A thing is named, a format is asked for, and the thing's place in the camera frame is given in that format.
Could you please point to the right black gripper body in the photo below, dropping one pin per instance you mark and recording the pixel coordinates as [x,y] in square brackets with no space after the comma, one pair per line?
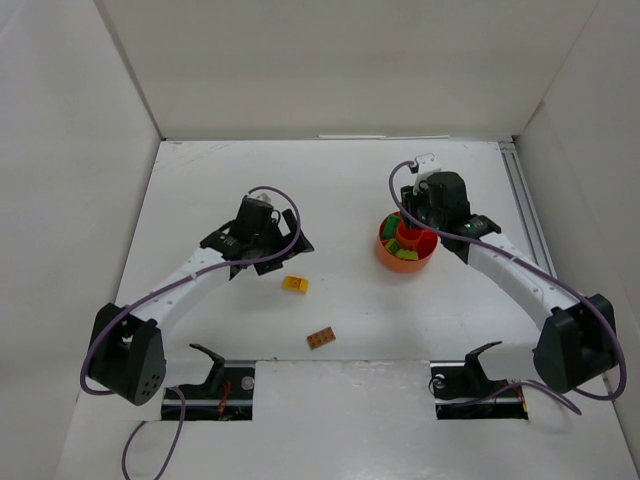
[417,211]

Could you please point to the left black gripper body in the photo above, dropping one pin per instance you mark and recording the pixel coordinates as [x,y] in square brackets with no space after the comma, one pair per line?
[279,245]

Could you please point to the long green lego brick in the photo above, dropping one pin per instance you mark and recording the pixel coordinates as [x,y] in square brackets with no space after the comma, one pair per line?
[390,226]

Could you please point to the small lime lego brick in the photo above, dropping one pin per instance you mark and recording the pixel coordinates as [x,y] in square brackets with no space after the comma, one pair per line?
[407,255]

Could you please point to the lime lego with yellow studs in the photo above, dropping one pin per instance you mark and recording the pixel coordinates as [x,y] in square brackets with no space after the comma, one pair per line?
[392,246]

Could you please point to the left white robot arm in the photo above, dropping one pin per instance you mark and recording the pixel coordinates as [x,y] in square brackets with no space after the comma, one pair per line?
[126,354]

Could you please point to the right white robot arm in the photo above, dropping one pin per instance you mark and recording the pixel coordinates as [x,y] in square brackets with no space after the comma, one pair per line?
[577,338]

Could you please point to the orange round divided container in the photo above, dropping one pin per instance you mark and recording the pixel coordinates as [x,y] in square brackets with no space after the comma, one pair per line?
[422,241]

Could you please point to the yellow curved lego brick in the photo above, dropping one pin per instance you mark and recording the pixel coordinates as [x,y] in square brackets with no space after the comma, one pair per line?
[295,284]

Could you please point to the brown lego plate lower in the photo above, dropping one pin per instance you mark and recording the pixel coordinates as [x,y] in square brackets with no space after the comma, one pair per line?
[321,338]

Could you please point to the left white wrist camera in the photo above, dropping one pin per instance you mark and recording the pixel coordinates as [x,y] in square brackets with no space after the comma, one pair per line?
[423,166]

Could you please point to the aluminium rail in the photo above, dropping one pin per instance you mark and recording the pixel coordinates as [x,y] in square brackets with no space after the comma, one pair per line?
[536,241]

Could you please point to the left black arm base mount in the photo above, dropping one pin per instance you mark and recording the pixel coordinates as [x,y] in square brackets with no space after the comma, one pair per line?
[204,386]

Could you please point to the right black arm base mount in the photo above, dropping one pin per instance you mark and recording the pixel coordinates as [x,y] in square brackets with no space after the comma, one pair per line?
[462,391]

